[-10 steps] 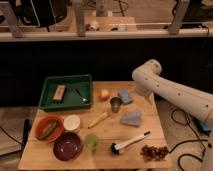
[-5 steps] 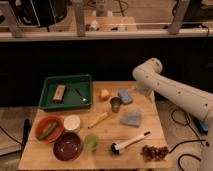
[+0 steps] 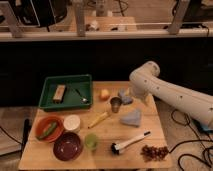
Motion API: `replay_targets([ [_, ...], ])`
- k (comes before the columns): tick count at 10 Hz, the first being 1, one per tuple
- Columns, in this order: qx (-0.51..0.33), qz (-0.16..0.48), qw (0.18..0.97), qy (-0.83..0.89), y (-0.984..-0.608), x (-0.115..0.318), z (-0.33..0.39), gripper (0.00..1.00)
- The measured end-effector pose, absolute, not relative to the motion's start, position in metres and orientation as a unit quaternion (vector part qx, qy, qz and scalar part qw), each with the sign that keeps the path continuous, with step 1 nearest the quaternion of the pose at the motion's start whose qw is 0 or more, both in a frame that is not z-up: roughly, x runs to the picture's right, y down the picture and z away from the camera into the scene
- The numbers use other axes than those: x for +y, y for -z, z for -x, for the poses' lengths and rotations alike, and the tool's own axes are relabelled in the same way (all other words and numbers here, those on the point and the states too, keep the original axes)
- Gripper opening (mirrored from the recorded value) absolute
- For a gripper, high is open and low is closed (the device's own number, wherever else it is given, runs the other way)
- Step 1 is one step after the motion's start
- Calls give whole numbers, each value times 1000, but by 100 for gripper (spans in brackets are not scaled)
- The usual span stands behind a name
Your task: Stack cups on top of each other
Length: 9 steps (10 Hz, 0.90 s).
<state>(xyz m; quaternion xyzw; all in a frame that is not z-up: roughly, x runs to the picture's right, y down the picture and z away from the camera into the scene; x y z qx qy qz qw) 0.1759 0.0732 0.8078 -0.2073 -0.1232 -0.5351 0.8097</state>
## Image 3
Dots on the blue sponge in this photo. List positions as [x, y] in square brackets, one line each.
[126, 99]

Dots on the orange bowl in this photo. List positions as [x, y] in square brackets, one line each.
[43, 125]

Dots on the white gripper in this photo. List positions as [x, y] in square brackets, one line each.
[145, 99]

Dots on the green plastic cup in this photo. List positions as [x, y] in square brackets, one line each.
[91, 141]

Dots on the black white brush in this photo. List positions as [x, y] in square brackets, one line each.
[116, 148]

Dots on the orange apple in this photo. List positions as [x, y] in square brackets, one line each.
[104, 94]

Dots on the yellow banana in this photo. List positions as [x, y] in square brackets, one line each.
[98, 119]

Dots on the blue folded cloth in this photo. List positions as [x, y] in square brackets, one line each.
[133, 118]

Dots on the green plastic tray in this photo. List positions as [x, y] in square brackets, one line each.
[71, 100]

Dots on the blue box on floor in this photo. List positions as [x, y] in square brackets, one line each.
[206, 128]

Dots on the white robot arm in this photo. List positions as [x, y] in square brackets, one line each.
[144, 80]

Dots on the dark red bowl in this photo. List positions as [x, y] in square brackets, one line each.
[67, 147]

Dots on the small metal cup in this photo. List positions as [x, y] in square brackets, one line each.
[115, 104]

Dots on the brown grape bunch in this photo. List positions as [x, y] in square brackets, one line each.
[152, 153]

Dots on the metal spoon in tray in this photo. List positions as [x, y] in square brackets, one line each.
[84, 100]

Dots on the wooden block in tray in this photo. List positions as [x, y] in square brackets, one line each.
[59, 93]

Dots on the green cucumber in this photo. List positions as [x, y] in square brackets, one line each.
[46, 133]

